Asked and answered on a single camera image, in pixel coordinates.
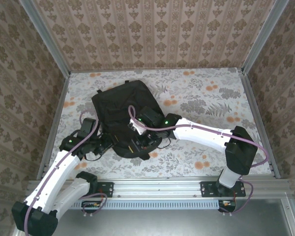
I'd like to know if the black backpack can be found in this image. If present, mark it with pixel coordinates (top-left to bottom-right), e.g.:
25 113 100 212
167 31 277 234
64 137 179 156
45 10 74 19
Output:
91 80 166 161

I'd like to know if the floral table cover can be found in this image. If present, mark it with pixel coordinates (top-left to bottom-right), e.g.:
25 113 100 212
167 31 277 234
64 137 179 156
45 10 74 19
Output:
46 70 273 180

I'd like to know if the grey metal panel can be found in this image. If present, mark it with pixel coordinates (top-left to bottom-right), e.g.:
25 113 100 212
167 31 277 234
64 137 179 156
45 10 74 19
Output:
56 208 295 236

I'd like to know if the aluminium table edge rail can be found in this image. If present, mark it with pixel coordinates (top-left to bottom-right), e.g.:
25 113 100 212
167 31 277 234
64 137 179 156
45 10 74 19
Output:
36 72 72 180
70 67 244 74
242 71 281 179

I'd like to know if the wide aluminium mounting rail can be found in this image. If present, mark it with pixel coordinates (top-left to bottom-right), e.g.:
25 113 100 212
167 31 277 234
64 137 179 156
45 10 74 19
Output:
27 179 291 197

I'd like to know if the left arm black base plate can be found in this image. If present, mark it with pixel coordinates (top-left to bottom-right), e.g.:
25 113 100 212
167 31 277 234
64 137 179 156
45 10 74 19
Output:
95 181 114 198

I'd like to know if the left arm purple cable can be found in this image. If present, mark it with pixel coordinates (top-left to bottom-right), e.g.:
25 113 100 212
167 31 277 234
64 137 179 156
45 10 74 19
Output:
24 112 108 233

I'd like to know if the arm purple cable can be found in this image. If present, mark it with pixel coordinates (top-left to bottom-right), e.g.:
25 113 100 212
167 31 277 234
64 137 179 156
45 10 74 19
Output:
128 105 270 217
24 112 108 233

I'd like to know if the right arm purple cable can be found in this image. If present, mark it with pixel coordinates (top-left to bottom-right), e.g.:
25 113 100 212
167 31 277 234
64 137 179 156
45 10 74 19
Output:
128 105 270 217

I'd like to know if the grey slotted cable duct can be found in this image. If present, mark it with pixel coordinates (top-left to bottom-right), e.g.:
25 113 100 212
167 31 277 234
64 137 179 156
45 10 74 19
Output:
71 199 221 210

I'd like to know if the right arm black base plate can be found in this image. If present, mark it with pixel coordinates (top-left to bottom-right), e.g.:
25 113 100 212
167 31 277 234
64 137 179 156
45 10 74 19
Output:
200 181 246 198

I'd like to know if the aluminium frame post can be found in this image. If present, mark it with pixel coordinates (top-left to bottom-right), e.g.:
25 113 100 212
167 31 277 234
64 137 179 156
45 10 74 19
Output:
17 0 72 77
240 0 291 76

